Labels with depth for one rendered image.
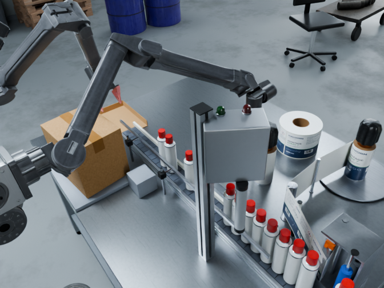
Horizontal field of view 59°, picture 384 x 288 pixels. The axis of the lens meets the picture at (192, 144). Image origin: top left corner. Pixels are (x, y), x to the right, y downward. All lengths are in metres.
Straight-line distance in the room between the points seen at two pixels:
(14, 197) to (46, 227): 1.90
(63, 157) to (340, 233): 0.80
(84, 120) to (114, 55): 0.21
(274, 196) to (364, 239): 0.51
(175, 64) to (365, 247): 0.77
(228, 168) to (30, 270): 1.90
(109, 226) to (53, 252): 1.14
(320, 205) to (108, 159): 0.94
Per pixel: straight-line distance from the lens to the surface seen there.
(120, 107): 2.23
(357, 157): 1.58
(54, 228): 2.75
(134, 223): 1.51
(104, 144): 1.53
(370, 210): 1.58
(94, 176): 1.58
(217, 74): 1.15
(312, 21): 4.50
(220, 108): 0.90
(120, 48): 1.03
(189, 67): 1.11
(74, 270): 2.49
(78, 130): 0.89
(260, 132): 0.89
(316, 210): 1.51
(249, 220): 1.24
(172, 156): 1.55
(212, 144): 0.89
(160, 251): 1.41
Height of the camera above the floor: 1.99
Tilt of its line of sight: 39 degrees down
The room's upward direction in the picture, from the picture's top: 4 degrees counter-clockwise
